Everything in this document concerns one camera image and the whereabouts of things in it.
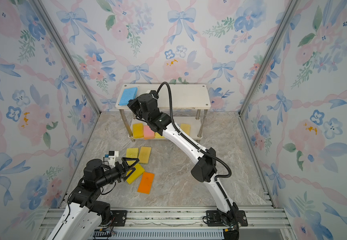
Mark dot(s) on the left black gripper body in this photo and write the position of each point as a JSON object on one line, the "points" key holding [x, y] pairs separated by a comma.
{"points": [[122, 169]]}

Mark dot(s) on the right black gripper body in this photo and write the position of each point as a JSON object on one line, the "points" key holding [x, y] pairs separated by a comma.
{"points": [[136, 106]]}

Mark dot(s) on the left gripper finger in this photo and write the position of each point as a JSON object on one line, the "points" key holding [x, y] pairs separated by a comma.
{"points": [[127, 171], [127, 162]]}

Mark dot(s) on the blue sponge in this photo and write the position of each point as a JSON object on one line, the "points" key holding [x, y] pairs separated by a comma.
{"points": [[128, 95]]}

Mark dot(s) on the yellow porous sponge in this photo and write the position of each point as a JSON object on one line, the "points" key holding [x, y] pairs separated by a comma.
{"points": [[158, 136]]}

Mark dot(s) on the pink sponge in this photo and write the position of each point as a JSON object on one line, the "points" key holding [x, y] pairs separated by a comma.
{"points": [[148, 134]]}

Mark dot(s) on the tan yellow sponge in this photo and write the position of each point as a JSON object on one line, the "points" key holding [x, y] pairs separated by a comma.
{"points": [[144, 155]]}

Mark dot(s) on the orange sponge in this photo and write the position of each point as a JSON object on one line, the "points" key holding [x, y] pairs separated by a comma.
{"points": [[146, 183]]}

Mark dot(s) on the small tan sponge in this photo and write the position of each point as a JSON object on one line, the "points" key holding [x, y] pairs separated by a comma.
{"points": [[186, 128]]}

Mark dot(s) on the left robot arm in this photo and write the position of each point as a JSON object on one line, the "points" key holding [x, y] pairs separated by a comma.
{"points": [[84, 213]]}

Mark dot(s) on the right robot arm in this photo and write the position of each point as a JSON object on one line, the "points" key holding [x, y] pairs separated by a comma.
{"points": [[208, 168]]}

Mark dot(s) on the white two-tier shelf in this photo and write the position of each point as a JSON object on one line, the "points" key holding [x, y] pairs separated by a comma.
{"points": [[184, 97]]}

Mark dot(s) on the bright yellow sponge left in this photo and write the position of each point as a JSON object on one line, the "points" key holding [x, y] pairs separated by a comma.
{"points": [[131, 177]]}

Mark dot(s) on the pale yellow sponge far left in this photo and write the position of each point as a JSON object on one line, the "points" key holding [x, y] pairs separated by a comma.
{"points": [[132, 154]]}

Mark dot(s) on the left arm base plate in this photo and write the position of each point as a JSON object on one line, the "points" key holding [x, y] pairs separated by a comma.
{"points": [[113, 218]]}

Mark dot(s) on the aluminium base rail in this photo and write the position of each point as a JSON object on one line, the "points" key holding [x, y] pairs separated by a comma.
{"points": [[265, 222]]}

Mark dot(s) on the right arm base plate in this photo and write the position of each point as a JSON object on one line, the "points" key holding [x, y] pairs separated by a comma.
{"points": [[215, 218]]}

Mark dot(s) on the left aluminium corner post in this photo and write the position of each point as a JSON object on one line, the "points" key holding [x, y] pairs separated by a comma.
{"points": [[66, 56]]}

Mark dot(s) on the aluminium corner post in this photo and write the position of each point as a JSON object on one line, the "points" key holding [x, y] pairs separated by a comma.
{"points": [[272, 48], [66, 56]]}

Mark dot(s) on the right aluminium corner post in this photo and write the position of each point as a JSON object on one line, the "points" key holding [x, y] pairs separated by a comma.
{"points": [[272, 48]]}

